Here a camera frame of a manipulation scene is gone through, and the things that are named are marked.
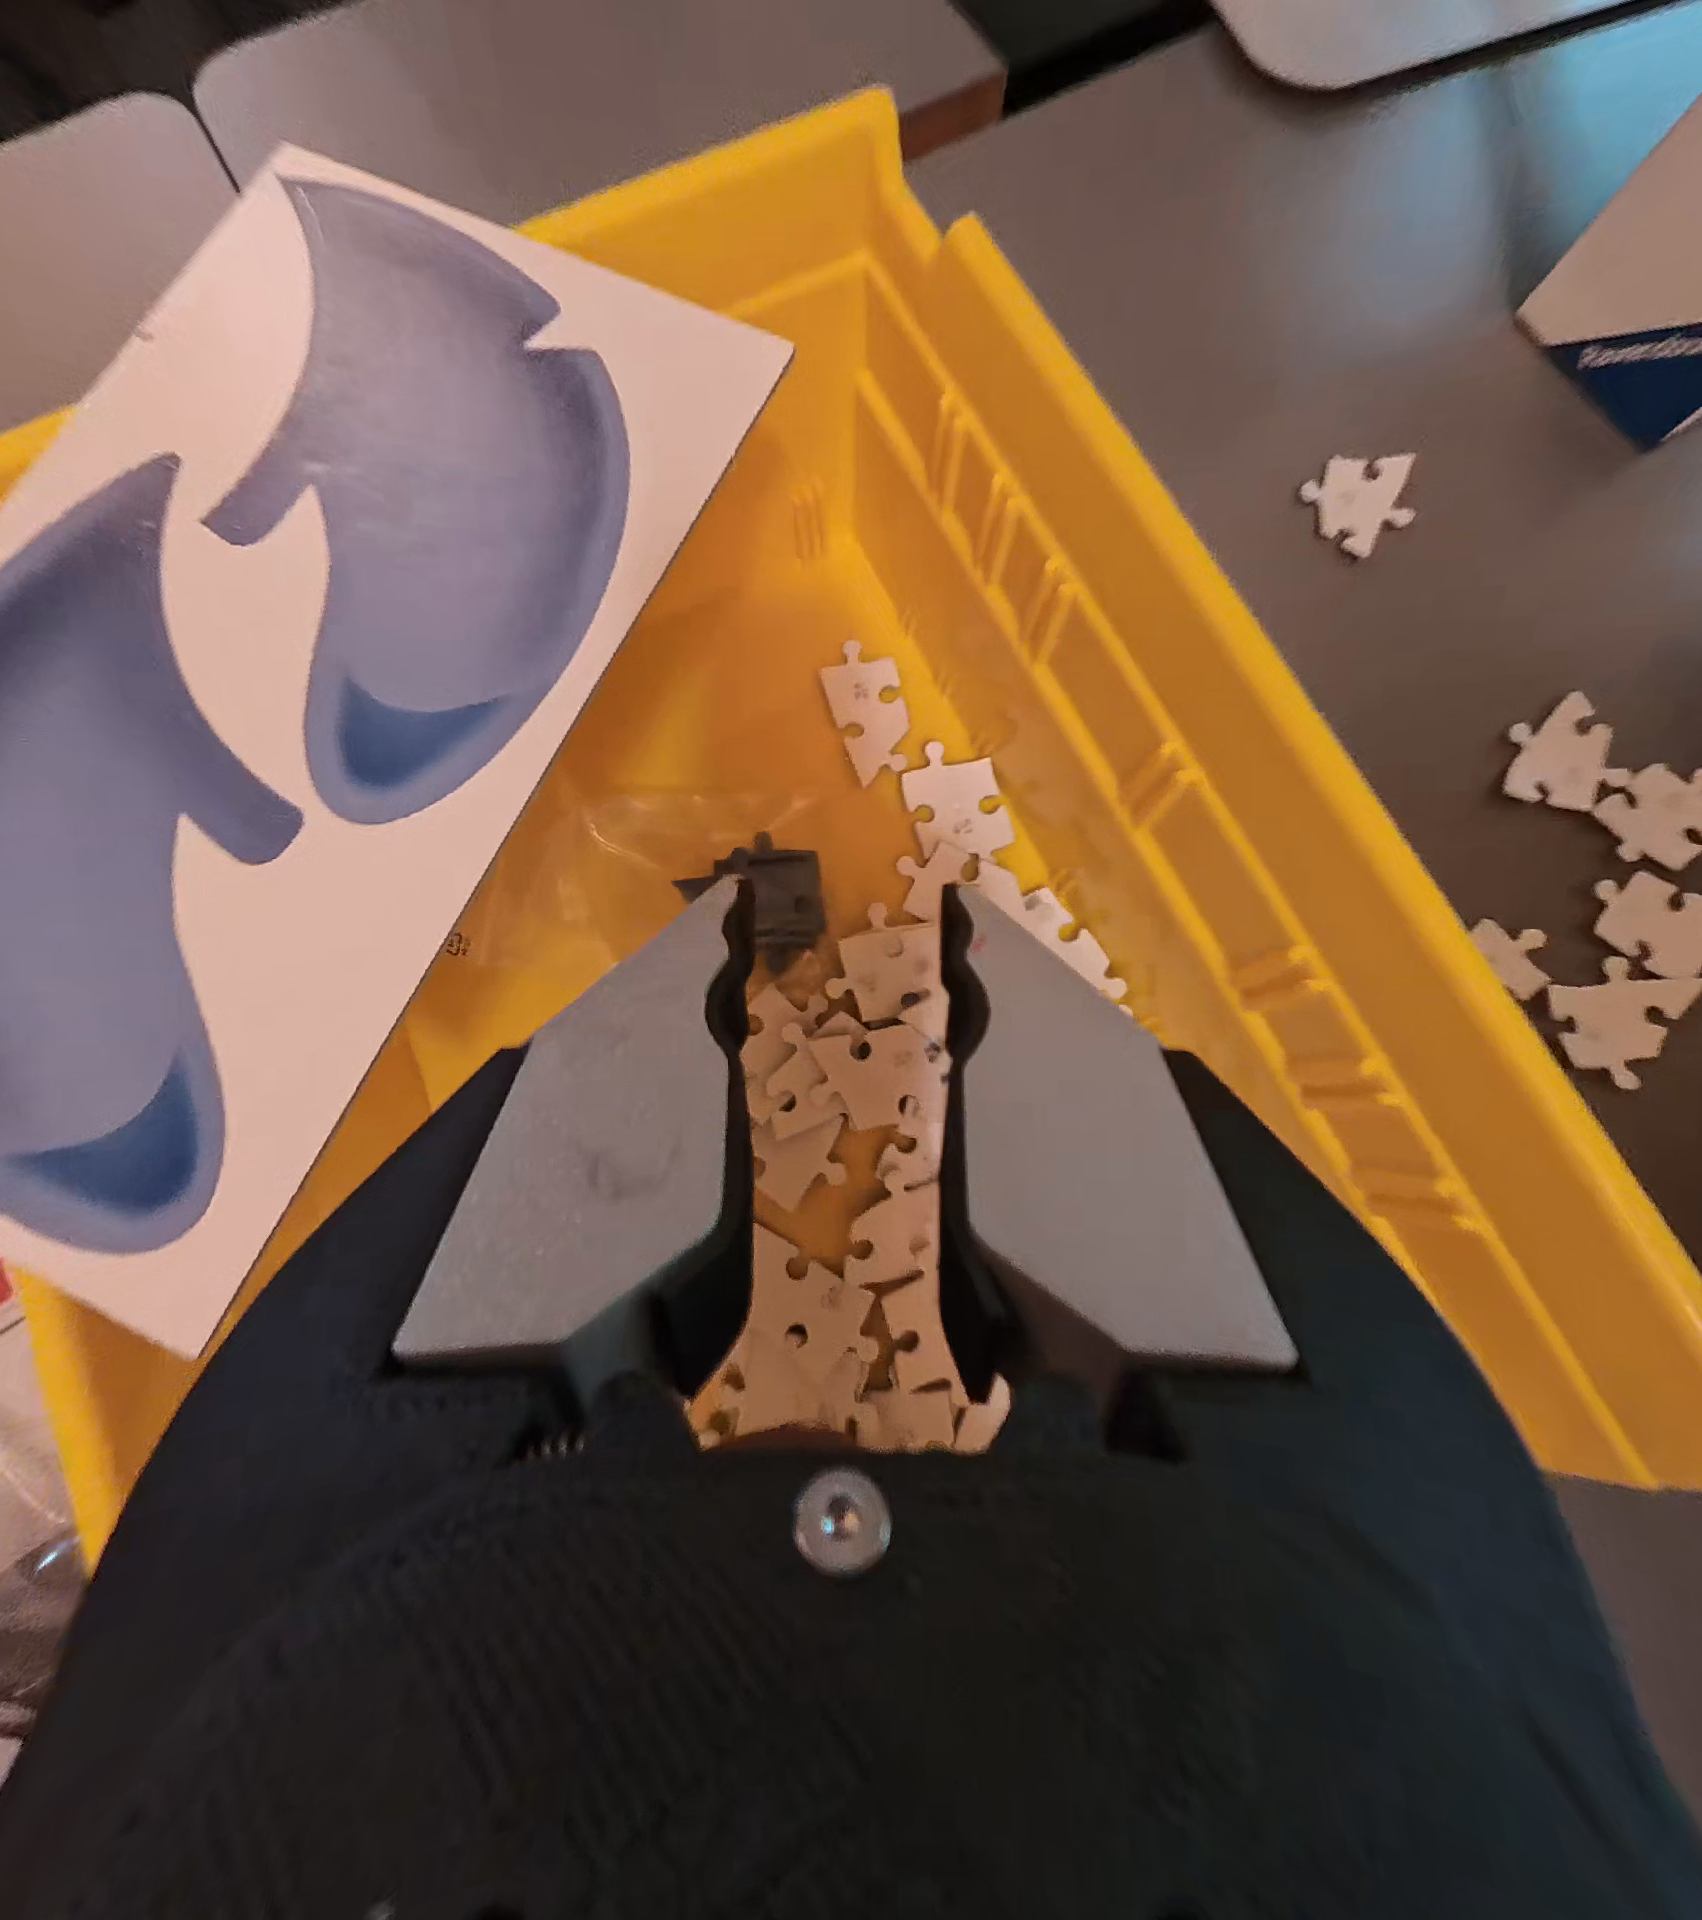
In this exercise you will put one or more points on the printed cardboard puzzle box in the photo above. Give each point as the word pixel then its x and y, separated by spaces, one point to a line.
pixel 1691 224

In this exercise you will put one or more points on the pile of white puzzle pieces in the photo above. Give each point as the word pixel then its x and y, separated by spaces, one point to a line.
pixel 867 1035

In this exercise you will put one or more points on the clear plastic bag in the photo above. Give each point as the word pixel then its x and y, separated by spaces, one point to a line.
pixel 581 855

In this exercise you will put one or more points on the dark blue puzzle piece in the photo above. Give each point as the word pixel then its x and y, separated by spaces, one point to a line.
pixel 779 901

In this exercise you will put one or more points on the loose group of puzzle pieces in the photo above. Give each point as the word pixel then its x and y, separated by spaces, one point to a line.
pixel 1668 819

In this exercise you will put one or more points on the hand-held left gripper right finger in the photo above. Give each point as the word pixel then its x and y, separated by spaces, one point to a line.
pixel 1106 1185

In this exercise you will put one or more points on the yellow plastic bin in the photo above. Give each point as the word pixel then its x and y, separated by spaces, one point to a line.
pixel 1061 600

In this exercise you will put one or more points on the single white puzzle piece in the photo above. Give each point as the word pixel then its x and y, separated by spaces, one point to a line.
pixel 1358 502

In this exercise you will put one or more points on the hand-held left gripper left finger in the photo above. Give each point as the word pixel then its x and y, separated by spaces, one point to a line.
pixel 581 1170

